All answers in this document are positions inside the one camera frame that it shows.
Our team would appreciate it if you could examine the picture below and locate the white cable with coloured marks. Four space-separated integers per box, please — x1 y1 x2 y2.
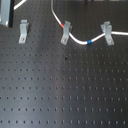
50 0 128 46

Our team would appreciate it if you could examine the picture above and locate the middle grey cable clip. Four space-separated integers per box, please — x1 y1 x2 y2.
61 21 72 45

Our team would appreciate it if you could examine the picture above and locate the grey cable clip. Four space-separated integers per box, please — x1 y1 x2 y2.
101 21 114 45
19 20 29 44
61 21 72 45

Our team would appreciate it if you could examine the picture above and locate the left grey cable clip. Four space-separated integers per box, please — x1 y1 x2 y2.
19 20 29 44

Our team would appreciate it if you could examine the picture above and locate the right grey cable clip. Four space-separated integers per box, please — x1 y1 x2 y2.
101 21 114 45

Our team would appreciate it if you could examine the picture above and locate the metal frame post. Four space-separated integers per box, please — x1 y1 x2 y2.
0 0 15 27

